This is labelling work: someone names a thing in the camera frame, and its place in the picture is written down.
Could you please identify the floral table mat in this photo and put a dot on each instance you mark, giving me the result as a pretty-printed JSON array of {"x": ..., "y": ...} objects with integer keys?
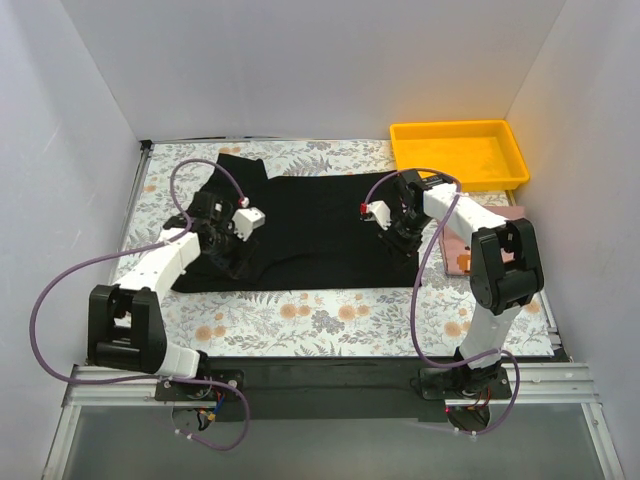
[{"x": 356, "y": 322}]

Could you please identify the aluminium frame rail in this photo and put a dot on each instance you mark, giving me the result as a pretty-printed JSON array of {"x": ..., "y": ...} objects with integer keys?
[{"x": 530, "y": 382}]

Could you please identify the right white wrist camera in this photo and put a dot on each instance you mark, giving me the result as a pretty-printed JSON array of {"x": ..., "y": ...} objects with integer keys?
[{"x": 377, "y": 211}]

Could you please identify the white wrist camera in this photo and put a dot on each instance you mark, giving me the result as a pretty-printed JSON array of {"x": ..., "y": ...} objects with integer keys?
[
  {"x": 247, "y": 219},
  {"x": 377, "y": 211}
]

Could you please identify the black t shirt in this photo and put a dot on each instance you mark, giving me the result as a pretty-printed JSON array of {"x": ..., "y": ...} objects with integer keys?
[{"x": 313, "y": 237}]

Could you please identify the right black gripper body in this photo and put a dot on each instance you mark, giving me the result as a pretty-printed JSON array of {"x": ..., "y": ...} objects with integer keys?
[{"x": 398, "y": 238}]

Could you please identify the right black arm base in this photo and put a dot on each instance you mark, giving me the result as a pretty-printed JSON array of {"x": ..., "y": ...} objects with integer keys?
[{"x": 464, "y": 384}]

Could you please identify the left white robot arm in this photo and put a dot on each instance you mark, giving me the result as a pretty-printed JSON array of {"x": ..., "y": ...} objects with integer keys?
[{"x": 126, "y": 330}]

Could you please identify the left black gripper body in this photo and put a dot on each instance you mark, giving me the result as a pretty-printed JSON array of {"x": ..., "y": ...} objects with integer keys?
[{"x": 236, "y": 251}]

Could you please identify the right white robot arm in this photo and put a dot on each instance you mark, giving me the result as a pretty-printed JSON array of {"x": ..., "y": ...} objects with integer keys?
[{"x": 505, "y": 268}]

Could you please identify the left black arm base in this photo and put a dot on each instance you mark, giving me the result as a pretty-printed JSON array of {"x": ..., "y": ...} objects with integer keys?
[{"x": 173, "y": 391}]

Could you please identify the folded pink t shirt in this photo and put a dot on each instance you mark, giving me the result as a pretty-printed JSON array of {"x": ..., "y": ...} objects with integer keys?
[{"x": 457, "y": 254}]

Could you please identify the yellow plastic tray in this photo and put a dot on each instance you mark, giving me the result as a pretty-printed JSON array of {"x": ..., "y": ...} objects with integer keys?
[{"x": 482, "y": 154}]

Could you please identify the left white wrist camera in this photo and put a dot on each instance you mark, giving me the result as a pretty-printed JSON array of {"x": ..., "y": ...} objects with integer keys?
[{"x": 247, "y": 219}]

